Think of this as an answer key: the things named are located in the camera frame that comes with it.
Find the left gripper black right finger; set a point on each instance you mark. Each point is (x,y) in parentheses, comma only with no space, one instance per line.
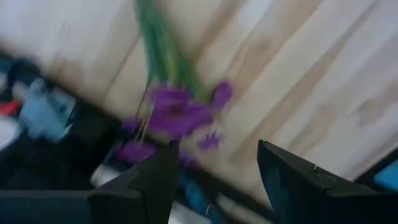
(311,199)

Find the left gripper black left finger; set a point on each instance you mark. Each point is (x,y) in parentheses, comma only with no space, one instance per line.
(124,202)

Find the purple flower bunch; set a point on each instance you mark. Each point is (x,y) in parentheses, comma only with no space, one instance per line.
(180,115)

